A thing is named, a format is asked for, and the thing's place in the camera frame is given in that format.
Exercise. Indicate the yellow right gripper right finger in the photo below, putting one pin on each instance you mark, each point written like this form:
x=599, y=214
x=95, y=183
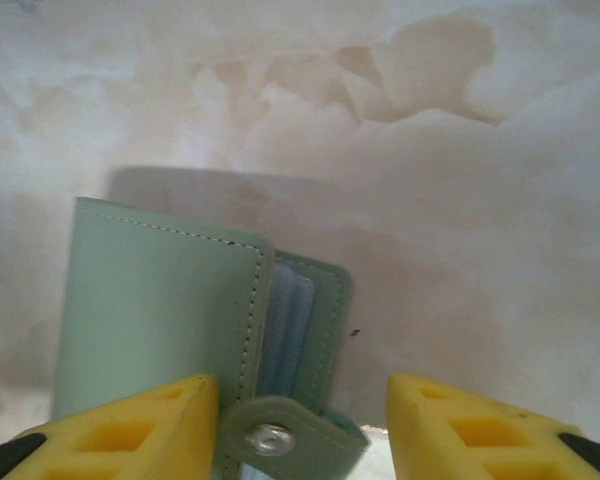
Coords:
x=480, y=440

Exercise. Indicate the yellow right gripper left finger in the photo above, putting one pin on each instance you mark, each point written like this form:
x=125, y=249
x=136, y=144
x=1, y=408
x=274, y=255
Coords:
x=130, y=435

